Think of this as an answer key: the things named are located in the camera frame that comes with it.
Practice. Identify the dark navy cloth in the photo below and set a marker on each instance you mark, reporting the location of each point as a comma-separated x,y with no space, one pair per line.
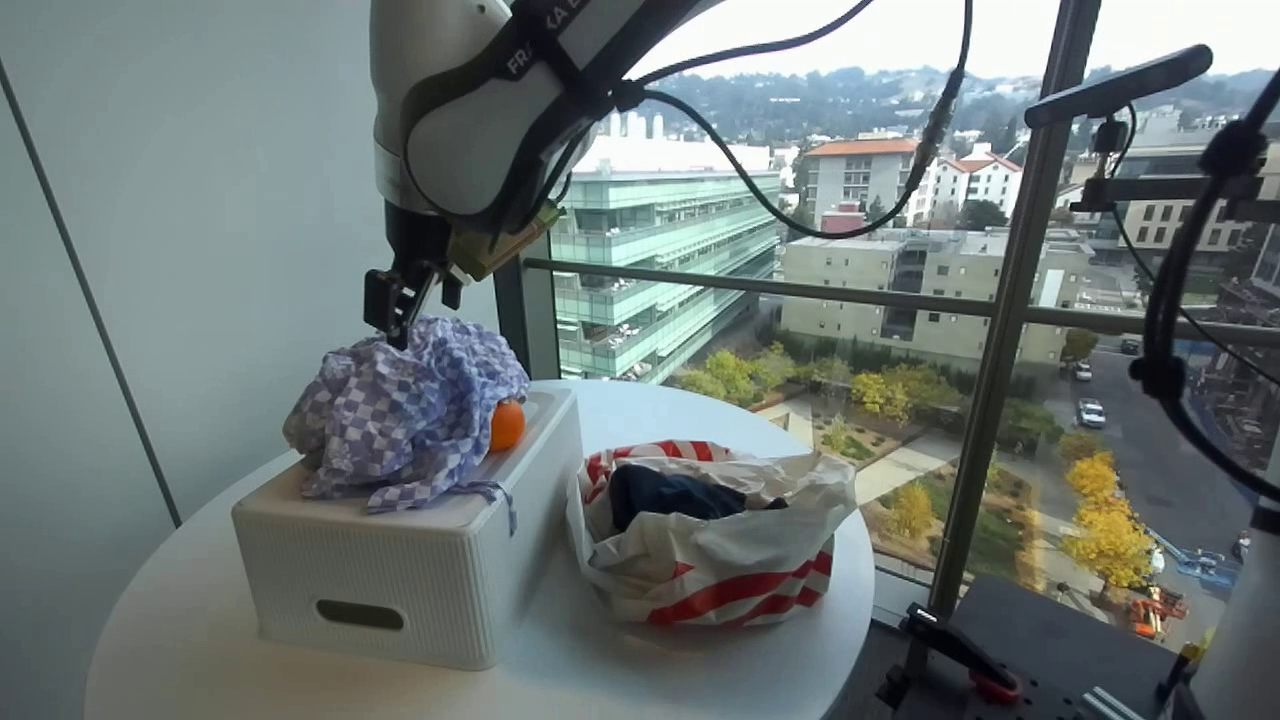
674,495

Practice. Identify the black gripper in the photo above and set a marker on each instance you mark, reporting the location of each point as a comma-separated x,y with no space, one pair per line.
419,260

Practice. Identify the red white plastic bag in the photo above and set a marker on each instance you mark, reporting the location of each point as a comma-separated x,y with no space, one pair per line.
725,572

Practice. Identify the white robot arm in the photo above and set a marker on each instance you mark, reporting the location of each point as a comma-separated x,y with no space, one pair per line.
480,107

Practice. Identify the black camera stand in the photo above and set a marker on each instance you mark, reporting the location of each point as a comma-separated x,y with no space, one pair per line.
1226,172

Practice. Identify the white storage box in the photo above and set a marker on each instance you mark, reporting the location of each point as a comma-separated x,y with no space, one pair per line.
437,586

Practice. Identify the blue white checkered cloth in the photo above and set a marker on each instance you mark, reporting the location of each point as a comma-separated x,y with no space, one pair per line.
405,424

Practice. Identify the orange fruit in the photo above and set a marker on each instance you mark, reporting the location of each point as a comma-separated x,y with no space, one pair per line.
504,424

